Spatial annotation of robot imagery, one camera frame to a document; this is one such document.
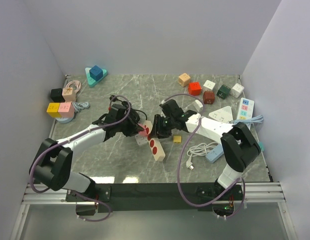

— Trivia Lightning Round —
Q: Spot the peach cube socket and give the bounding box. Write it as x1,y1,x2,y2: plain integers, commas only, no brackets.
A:
177,73,191,87

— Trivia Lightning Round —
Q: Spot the pink coiled cable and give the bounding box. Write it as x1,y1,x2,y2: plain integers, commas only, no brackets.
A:
64,79,83,96

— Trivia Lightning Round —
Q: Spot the black base bar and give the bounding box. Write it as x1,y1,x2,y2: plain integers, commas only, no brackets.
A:
95,182,217,211

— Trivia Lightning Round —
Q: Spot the blue cube socket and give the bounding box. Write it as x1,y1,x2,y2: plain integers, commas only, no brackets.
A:
89,65,104,81

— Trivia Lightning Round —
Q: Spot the black power cord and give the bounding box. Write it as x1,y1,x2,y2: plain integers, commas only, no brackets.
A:
108,94,148,123

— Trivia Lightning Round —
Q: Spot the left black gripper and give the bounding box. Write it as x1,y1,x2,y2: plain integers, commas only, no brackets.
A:
116,112,145,137

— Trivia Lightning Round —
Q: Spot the beige power strip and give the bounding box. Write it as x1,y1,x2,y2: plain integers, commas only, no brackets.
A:
143,120,166,162

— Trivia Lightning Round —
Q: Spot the teal triangular power strip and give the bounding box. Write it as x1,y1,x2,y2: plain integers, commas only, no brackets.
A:
85,65,108,88

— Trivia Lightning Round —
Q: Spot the white cube socket right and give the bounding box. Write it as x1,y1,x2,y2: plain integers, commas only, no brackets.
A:
230,83,245,98

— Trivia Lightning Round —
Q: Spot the yellow cube socket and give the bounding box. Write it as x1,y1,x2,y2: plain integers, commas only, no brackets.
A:
46,102,61,118

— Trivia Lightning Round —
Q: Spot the white cable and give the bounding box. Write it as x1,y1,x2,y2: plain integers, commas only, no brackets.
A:
185,141,220,172

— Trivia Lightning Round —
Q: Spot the white triangular power strip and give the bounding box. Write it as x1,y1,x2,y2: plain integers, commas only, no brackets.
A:
208,105,234,124

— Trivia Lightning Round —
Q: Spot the beige cube socket left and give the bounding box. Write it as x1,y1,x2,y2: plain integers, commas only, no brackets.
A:
62,87,76,102

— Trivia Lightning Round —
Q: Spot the light blue power strip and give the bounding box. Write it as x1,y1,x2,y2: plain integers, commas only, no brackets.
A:
205,114,265,164

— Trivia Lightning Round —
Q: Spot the pink plug adapter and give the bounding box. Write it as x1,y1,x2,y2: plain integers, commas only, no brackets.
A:
138,129,148,137

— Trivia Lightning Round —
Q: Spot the light blue round socket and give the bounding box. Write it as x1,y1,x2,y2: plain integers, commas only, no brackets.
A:
55,101,90,124

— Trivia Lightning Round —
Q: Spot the dark red cube socket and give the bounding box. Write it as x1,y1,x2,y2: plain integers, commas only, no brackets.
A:
202,91,215,105

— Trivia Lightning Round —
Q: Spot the black cube socket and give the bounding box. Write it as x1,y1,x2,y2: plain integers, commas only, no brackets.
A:
50,88,65,103

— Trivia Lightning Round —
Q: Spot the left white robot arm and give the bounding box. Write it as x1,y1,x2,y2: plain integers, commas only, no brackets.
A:
29,104,144,201

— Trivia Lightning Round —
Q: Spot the white plug adapter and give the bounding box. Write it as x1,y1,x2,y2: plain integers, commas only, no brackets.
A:
193,100,204,113
135,135,149,147

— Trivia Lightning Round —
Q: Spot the dark green cube socket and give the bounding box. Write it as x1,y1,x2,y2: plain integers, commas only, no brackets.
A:
216,84,231,100

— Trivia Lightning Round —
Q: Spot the white cube socket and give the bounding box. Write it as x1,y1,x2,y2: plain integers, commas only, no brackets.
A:
230,83,245,98
202,80,216,92

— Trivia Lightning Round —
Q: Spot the yellow plug adapter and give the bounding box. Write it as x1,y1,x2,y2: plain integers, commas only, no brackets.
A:
173,135,182,144

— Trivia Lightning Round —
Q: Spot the pink cube socket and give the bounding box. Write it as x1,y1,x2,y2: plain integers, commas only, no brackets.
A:
58,102,75,118

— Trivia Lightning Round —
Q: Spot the white multicolour power strip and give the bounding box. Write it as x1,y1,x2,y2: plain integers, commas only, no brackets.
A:
236,97,255,121

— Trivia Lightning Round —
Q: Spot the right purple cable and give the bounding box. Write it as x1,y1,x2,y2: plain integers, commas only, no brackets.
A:
161,93,246,220

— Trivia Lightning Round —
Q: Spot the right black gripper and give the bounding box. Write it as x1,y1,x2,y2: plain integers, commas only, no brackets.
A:
148,114,175,140

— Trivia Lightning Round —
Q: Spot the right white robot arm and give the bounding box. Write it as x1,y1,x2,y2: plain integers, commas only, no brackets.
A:
148,98,262,202

